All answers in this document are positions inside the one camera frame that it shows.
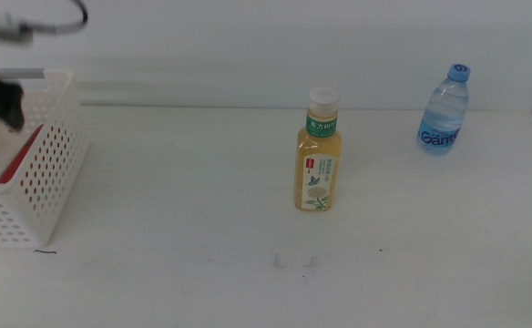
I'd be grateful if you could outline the red cola can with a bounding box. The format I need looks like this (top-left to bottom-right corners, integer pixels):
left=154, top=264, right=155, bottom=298
left=0, top=123, right=74, bottom=201

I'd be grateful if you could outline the braided left camera cable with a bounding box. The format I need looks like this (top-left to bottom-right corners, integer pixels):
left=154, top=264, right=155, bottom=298
left=0, top=0, right=88, bottom=45

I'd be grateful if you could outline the clear water bottle blue cap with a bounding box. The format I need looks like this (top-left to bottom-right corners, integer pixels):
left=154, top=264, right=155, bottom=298
left=415, top=63, right=471, bottom=157

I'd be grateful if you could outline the yellow tea bottle white cap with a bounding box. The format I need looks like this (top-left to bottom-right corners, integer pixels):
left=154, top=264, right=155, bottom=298
left=293, top=87, right=343, bottom=212

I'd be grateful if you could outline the white perforated plastic basket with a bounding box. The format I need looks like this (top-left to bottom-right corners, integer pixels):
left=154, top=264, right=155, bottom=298
left=0, top=68, right=90, bottom=250

